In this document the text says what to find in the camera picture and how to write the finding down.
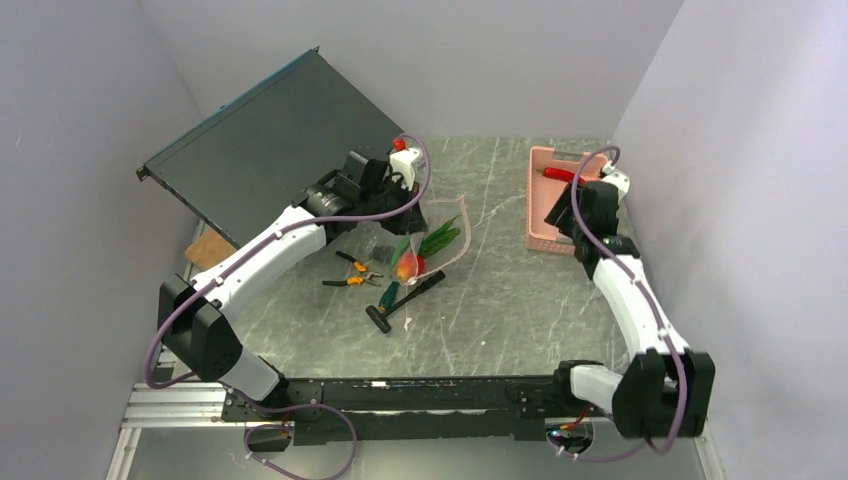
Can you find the green chili pepper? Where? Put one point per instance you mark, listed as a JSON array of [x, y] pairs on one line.
[[401, 248]]

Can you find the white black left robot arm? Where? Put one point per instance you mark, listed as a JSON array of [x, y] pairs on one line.
[[196, 315]]

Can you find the dark flat network switch box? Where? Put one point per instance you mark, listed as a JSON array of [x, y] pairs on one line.
[[238, 169]]

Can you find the aluminium frame rail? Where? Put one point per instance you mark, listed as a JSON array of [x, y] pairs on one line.
[[186, 405]]

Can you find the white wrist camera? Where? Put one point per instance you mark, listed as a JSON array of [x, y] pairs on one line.
[[407, 162], [613, 176]]

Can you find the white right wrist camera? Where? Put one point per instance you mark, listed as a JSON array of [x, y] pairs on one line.
[[613, 176]]

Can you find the red chili pepper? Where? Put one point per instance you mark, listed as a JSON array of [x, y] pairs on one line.
[[561, 175]]

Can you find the green cucumber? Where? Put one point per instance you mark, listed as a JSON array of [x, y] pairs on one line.
[[439, 239]]

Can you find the wooden block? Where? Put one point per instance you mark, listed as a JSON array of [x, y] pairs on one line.
[[209, 250]]

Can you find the clear zip top bag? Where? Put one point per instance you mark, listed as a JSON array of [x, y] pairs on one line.
[[436, 212]]

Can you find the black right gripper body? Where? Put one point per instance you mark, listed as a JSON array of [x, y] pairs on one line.
[[579, 193]]

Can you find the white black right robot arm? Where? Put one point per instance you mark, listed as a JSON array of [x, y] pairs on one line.
[[666, 389]]

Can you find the red tomato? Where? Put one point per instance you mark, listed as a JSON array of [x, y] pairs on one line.
[[409, 266]]

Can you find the green handled screwdriver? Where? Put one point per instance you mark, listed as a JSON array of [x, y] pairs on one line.
[[388, 297]]

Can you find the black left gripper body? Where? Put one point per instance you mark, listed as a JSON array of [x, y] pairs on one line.
[[391, 197]]

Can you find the black hammer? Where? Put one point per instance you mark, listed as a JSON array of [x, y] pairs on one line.
[[380, 316]]

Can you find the orange handled pliers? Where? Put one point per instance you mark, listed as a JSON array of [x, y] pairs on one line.
[[362, 274]]

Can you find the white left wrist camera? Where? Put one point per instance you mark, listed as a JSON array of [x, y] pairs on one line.
[[407, 162]]

